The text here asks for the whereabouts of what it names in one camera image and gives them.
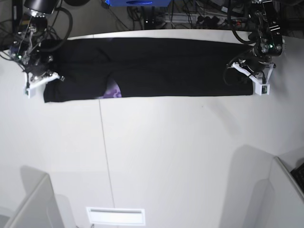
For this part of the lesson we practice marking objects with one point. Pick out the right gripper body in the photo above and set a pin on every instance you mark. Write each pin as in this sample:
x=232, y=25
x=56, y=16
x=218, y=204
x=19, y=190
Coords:
x=38, y=70

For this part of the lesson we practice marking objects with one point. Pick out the black keyboard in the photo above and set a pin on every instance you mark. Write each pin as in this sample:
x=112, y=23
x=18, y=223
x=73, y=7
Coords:
x=298, y=175

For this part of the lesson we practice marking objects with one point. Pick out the white partition panel left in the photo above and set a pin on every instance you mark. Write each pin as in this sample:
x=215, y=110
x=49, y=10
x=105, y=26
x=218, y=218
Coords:
x=39, y=208

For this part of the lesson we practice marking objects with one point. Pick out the black T-shirt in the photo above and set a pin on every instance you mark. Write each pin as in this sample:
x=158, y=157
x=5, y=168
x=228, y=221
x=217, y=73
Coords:
x=145, y=67

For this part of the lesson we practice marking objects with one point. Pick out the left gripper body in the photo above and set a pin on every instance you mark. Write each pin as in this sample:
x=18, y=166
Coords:
x=252, y=65

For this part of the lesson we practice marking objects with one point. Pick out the blue box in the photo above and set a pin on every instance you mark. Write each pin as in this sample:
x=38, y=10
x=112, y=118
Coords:
x=144, y=3

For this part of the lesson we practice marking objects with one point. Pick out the white partition panel right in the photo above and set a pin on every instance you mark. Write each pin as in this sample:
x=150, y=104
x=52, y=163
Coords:
x=282, y=200

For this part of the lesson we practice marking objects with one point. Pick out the white partition panel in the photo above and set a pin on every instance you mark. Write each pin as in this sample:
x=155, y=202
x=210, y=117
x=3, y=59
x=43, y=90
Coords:
x=282, y=200
x=39, y=208

